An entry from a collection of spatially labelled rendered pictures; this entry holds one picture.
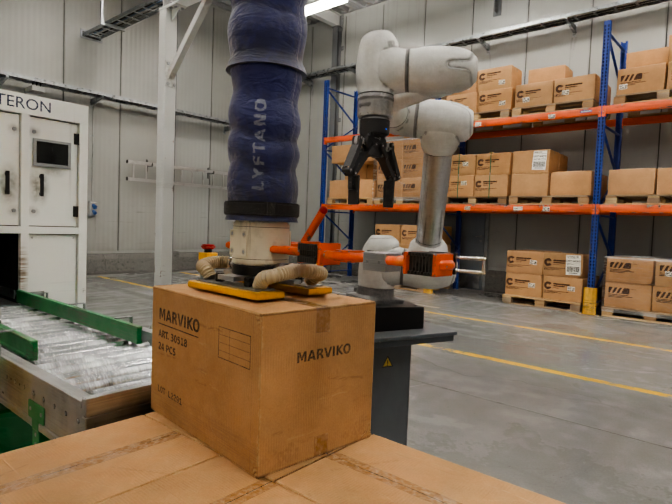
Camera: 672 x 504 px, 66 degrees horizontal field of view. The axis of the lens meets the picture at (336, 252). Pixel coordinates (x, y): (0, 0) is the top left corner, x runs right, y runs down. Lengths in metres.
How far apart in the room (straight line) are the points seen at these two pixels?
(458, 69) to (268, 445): 1.00
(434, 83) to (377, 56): 0.15
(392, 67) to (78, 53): 10.53
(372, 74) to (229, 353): 0.78
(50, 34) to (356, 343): 10.50
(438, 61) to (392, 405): 1.40
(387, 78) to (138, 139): 10.70
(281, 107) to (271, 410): 0.82
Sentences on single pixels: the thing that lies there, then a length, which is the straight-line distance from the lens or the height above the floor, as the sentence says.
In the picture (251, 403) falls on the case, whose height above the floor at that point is 0.72.
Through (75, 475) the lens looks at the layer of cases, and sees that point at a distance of 1.46.
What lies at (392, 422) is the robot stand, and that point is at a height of 0.36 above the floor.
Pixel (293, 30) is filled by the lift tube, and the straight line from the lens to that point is 1.58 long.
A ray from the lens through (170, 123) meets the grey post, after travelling 5.19.
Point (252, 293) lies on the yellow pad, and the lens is 1.38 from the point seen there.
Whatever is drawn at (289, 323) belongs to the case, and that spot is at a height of 0.91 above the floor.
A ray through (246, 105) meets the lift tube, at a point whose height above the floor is 1.48.
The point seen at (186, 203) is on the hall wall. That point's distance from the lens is 12.32.
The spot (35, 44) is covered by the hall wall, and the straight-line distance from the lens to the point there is 11.36.
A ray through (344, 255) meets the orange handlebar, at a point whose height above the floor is 1.08.
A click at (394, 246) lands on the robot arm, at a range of 2.10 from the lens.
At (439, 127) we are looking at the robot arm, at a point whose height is 1.50.
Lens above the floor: 1.16
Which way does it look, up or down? 3 degrees down
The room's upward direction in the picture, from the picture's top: 2 degrees clockwise
